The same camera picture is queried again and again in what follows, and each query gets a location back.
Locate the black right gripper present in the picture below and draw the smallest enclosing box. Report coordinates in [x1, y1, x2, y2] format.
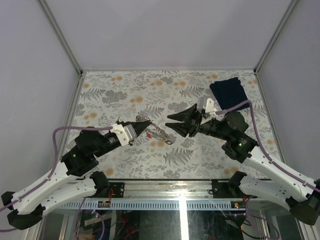
[165, 103, 231, 141]

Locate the large metal keyring disc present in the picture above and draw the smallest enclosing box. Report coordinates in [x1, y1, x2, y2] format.
[135, 114, 174, 144]

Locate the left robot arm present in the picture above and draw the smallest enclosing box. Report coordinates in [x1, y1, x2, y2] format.
[1, 120, 152, 232]

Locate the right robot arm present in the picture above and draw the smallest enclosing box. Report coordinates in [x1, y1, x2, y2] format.
[166, 105, 320, 226]

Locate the key with black-white tag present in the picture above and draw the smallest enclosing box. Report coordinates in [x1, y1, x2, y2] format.
[165, 140, 173, 145]

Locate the dark blue folded cloth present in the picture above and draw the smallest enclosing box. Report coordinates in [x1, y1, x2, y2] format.
[209, 77, 248, 110]

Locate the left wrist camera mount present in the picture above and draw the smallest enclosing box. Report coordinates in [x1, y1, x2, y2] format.
[109, 124, 135, 147]

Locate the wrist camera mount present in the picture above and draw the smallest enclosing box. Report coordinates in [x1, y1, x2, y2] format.
[109, 124, 135, 147]
[196, 96, 218, 119]

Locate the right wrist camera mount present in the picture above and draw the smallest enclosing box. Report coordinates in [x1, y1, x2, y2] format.
[196, 96, 218, 119]

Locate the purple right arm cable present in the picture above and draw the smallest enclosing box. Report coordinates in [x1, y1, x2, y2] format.
[216, 100, 320, 188]

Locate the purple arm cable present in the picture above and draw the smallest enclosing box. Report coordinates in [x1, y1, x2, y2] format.
[216, 100, 320, 188]
[0, 126, 113, 232]

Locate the metal base rail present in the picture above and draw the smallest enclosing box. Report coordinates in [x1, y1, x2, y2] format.
[109, 179, 242, 200]

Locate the white slotted cable duct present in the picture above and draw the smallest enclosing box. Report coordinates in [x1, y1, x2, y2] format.
[60, 198, 245, 211]

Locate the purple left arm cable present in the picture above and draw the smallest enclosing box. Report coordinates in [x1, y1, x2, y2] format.
[0, 126, 113, 232]

